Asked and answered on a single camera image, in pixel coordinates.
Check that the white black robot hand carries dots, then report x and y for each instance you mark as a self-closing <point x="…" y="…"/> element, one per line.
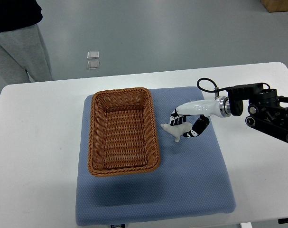
<point x="203" y="108"/>

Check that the white bear figurine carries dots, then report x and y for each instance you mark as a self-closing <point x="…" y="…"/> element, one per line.
<point x="177" y="130"/>

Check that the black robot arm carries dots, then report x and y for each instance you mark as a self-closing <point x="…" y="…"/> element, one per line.
<point x="265" y="112"/>

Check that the brown wicker basket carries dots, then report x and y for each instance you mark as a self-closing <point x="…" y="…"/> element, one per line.
<point x="123" y="135"/>

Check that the blue quilted mat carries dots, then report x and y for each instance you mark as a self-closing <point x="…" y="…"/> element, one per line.
<point x="192" y="179"/>

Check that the brown cardboard box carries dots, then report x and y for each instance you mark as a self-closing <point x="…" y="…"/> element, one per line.
<point x="275" y="5"/>

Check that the lower silver floor plate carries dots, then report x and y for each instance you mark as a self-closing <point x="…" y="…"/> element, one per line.
<point x="93" y="64"/>

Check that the silver floor plate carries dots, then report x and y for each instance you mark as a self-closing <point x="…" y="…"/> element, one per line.
<point x="93" y="64"/>
<point x="93" y="55"/>

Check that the upper silver floor plate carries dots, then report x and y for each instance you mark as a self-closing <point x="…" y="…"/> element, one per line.
<point x="93" y="55"/>

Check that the person in grey trousers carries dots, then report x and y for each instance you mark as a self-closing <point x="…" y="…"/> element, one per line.
<point x="23" y="53"/>

